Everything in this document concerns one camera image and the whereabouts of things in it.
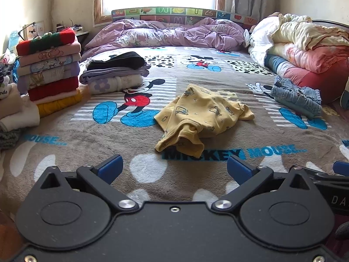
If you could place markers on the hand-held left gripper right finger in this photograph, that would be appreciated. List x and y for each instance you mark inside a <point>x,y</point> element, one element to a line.
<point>240,169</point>

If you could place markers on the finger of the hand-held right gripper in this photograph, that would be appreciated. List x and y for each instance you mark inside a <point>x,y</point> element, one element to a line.
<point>342,168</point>

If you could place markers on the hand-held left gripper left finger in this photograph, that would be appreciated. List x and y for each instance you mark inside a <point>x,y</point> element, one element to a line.
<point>111,167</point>

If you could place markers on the yellow printed shirt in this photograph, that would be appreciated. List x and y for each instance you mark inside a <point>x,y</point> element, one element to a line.
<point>199,112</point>

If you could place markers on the stack of folded clothes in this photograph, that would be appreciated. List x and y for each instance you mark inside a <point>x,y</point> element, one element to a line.
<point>50,71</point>

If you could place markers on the grey cartoon printed blanket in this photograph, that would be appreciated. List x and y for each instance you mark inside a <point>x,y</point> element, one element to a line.
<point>81,142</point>

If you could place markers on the blue and white fabric item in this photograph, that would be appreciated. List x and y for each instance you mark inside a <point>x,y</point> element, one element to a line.
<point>345,98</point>

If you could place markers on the white floral folded garment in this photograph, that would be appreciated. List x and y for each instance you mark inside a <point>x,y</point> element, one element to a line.
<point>114,84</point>

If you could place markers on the blue denim garment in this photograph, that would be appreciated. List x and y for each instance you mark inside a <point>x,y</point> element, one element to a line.
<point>295,95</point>

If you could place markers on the red pillow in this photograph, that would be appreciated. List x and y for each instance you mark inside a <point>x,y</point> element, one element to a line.
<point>313,83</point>

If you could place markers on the cream folded sweater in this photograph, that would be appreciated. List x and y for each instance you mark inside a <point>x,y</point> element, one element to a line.
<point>24,116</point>

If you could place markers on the grey knit garment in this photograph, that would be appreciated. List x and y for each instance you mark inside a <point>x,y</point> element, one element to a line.
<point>9,139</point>

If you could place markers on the black folded garment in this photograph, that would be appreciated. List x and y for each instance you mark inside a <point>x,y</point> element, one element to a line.
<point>117,60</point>

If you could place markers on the blue pillow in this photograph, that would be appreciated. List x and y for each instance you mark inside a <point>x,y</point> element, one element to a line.
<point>275,64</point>

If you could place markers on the pink floral quilt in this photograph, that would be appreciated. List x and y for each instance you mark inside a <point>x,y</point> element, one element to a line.
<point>313,57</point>

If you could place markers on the white printed folded sweater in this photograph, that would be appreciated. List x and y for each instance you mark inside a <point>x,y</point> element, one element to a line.
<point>8,98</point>

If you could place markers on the white quilt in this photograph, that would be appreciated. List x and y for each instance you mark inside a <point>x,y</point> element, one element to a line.
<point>260,41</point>

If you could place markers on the dark nightstand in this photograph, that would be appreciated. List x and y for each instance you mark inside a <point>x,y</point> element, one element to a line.
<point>81,36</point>

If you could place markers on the purple duvet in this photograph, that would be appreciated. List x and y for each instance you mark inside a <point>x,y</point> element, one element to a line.
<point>169,34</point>

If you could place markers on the colourful alphabet headboard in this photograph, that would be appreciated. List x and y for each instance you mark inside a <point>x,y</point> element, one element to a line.
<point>180,13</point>

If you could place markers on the dark bed frame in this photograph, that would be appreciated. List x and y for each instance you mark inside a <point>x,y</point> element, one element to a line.
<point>331,23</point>

